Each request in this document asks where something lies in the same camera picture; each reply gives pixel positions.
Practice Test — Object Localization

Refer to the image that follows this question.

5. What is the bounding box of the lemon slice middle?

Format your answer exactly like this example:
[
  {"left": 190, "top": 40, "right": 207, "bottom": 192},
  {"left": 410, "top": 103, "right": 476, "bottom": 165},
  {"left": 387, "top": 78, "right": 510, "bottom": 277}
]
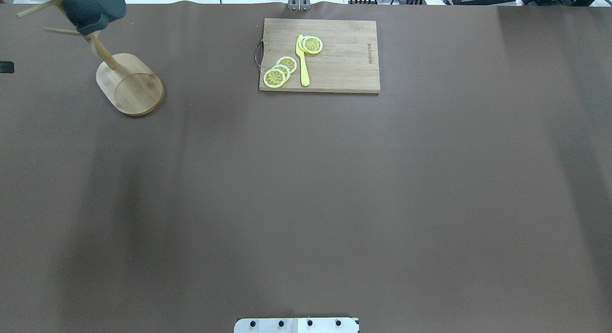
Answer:
[{"left": 272, "top": 64, "right": 291, "bottom": 81}]

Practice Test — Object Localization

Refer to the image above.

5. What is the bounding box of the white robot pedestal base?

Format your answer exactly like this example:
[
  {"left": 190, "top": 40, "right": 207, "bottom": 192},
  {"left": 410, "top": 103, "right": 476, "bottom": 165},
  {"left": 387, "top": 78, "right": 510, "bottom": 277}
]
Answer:
[{"left": 233, "top": 317, "right": 360, "bottom": 333}]

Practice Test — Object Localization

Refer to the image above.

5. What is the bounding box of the wooden mug tree rack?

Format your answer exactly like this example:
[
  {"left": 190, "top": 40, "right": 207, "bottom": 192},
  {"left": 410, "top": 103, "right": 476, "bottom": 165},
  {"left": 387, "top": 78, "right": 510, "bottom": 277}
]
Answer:
[{"left": 17, "top": 0, "right": 165, "bottom": 116}]

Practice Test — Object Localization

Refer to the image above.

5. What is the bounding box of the large front lemon slice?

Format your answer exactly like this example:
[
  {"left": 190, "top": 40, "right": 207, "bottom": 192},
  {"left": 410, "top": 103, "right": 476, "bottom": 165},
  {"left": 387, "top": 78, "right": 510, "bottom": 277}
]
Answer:
[{"left": 300, "top": 35, "right": 323, "bottom": 54}]

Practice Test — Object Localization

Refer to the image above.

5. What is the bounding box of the lemon slice behind front slice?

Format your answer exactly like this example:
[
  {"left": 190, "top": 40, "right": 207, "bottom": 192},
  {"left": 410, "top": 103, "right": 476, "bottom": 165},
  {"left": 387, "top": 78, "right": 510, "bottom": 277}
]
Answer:
[{"left": 296, "top": 35, "right": 307, "bottom": 54}]

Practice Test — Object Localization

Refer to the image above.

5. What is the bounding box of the dark teal HOME mug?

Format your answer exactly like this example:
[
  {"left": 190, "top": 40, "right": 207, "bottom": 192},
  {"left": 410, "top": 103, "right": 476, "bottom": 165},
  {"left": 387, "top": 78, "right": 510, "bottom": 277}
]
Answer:
[{"left": 62, "top": 0, "right": 127, "bottom": 35}]

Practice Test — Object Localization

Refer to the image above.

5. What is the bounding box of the lemon slice top right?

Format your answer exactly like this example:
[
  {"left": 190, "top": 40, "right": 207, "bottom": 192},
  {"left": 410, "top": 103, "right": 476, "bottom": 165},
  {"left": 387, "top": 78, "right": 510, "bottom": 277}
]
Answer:
[{"left": 263, "top": 67, "right": 287, "bottom": 88}]

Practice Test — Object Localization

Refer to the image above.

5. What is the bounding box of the bamboo cutting board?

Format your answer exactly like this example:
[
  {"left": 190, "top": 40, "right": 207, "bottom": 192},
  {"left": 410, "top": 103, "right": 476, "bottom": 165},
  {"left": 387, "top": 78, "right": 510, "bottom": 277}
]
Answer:
[{"left": 259, "top": 18, "right": 381, "bottom": 94}]

